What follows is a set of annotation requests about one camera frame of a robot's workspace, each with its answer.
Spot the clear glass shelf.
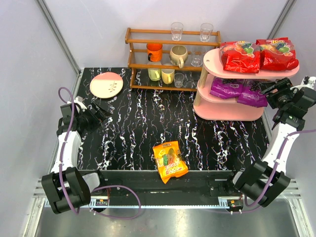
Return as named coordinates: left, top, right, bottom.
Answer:
left=191, top=45, right=206, bottom=67
left=174, top=73, right=185, bottom=88

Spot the pink three-tier shelf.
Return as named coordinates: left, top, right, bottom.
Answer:
left=193, top=48, right=300, bottom=121

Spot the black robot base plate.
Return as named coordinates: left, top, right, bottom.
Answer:
left=95, top=170, right=241, bottom=197

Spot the clear glass top left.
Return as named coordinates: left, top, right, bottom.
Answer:
left=171, top=22, right=184, bottom=41

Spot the red candy bag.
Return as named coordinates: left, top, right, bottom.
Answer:
left=219, top=41, right=260, bottom=74
left=256, top=37, right=299, bottom=71

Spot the brown wooden cup rack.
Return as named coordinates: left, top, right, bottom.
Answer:
left=124, top=27, right=222, bottom=90

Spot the purple candy bag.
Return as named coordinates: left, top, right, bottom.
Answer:
left=210, top=77, right=244, bottom=99
left=237, top=80, right=268, bottom=108

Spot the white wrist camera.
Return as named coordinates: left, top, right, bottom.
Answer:
left=74, top=96, right=87, bottom=109
left=290, top=76, right=316, bottom=90

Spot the beige round mug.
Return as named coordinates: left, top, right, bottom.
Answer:
left=169, top=45, right=188, bottom=69

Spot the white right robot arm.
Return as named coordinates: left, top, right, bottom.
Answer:
left=232, top=76, right=316, bottom=207

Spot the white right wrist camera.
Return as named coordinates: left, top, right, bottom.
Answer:
left=290, top=76, right=316, bottom=90

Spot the clear glass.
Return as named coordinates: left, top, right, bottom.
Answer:
left=171, top=22, right=184, bottom=41
left=200, top=23, right=214, bottom=42

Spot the clear glass bottom shelf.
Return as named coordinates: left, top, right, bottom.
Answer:
left=174, top=73, right=185, bottom=88

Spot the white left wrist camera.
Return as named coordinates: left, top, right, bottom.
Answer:
left=74, top=96, right=87, bottom=109

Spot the pale green mug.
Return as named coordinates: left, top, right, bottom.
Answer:
left=148, top=68, right=161, bottom=81

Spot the clear glass middle shelf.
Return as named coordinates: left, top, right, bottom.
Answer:
left=191, top=45, right=206, bottom=67

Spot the clear glass top right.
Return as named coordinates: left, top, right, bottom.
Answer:
left=200, top=23, right=214, bottom=42

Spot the cream yellow mug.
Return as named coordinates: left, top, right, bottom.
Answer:
left=161, top=69, right=175, bottom=84

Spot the pink and cream plate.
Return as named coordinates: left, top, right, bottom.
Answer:
left=89, top=72, right=123, bottom=99

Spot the orange candy bag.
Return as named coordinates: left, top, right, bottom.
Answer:
left=153, top=141, right=189, bottom=184

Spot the orange mug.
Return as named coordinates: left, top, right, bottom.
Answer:
left=147, top=43, right=163, bottom=62

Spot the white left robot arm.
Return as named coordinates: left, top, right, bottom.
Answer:
left=41, top=99, right=111, bottom=214

